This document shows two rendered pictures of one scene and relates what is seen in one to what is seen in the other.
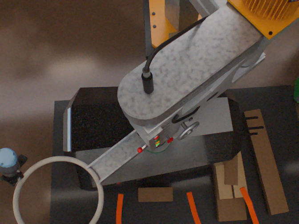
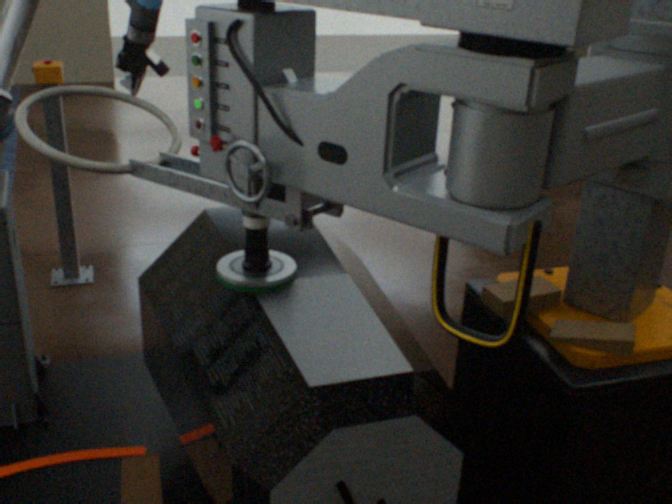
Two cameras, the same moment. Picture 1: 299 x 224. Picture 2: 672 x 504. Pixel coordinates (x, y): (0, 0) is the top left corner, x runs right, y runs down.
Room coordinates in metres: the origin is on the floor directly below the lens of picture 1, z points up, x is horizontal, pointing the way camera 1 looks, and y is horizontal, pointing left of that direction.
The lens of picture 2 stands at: (-0.09, -1.78, 1.74)
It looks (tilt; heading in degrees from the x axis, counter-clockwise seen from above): 24 degrees down; 67
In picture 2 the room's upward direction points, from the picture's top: 3 degrees clockwise
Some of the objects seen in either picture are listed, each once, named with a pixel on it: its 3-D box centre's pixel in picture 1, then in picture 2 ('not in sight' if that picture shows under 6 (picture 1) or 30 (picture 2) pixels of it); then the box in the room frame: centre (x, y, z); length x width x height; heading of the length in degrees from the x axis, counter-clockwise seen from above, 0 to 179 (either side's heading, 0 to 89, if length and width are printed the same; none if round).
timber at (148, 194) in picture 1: (155, 194); (142, 501); (0.10, 0.07, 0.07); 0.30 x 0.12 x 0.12; 82
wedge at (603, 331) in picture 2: not in sight; (592, 331); (1.18, -0.50, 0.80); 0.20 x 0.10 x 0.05; 136
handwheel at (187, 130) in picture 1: (184, 126); (257, 169); (0.39, -0.17, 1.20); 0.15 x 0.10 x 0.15; 119
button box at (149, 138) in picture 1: (155, 139); (202, 81); (0.31, 0.00, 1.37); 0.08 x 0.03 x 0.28; 119
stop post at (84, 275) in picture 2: not in sight; (60, 176); (0.02, 1.90, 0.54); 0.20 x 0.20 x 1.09; 85
